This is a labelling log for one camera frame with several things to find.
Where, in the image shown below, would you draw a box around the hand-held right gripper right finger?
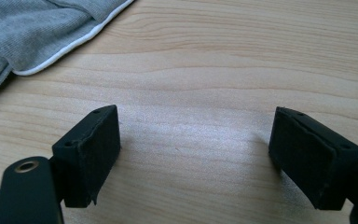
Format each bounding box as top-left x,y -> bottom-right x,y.
268,105 -> 358,211

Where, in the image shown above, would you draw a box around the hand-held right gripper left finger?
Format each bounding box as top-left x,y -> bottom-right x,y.
51,104 -> 121,209

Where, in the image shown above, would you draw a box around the grey pants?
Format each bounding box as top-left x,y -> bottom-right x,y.
0,0 -> 136,108

